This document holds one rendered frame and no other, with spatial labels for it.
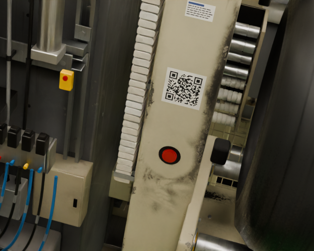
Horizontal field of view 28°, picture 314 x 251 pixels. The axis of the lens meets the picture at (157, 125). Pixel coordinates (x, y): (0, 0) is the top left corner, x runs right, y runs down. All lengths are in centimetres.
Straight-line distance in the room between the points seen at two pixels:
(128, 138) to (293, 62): 41
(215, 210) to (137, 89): 47
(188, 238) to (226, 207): 34
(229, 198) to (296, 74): 65
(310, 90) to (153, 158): 41
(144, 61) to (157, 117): 12
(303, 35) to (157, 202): 51
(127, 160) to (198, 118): 20
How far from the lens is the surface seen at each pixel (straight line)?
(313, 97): 100
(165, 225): 139
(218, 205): 158
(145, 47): 117
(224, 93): 163
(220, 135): 191
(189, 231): 127
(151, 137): 125
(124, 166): 132
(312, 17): 107
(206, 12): 111
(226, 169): 152
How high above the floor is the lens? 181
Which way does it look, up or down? 34 degrees down
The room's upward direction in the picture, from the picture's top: 11 degrees clockwise
